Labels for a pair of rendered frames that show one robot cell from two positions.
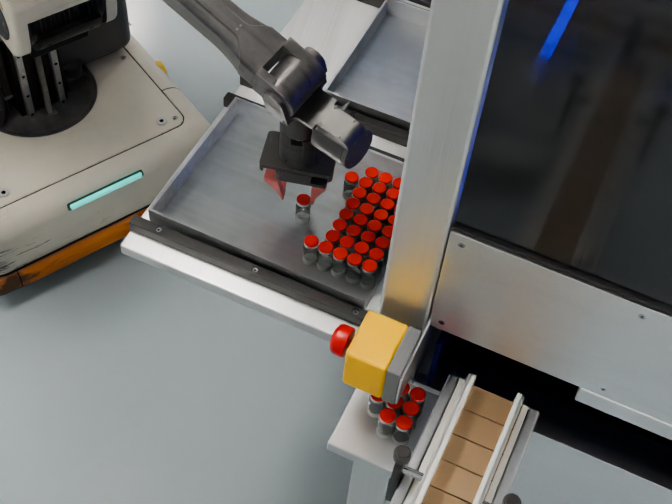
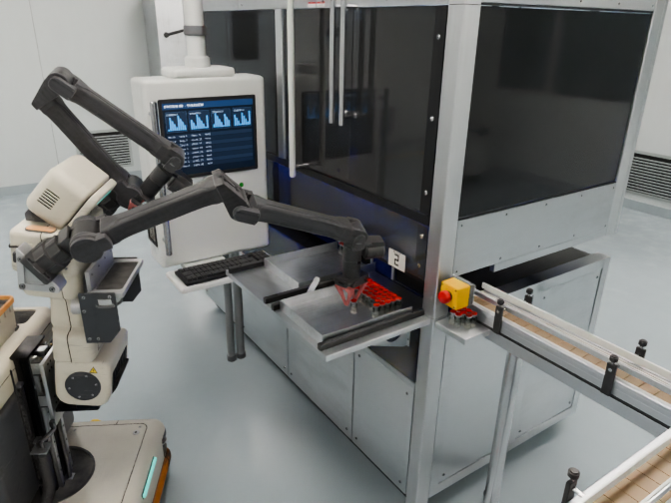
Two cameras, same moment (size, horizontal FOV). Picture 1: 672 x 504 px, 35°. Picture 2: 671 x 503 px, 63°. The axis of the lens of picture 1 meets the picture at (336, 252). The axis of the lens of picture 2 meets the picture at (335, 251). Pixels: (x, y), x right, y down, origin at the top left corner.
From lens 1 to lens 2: 1.42 m
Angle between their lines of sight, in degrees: 51
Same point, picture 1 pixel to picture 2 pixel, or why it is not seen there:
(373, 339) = (455, 283)
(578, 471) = not seen: hidden behind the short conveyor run
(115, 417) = not seen: outside the picture
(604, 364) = (499, 246)
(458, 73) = (459, 149)
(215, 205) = (328, 327)
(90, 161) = (128, 470)
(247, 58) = (346, 226)
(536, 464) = not seen: hidden behind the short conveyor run
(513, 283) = (475, 231)
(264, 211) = (341, 318)
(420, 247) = (450, 237)
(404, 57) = (293, 269)
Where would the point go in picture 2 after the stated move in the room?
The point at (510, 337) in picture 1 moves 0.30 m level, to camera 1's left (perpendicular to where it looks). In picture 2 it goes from (475, 258) to (433, 291)
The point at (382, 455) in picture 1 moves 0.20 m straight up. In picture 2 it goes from (477, 330) to (485, 271)
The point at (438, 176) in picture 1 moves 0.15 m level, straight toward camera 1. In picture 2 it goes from (455, 198) to (501, 209)
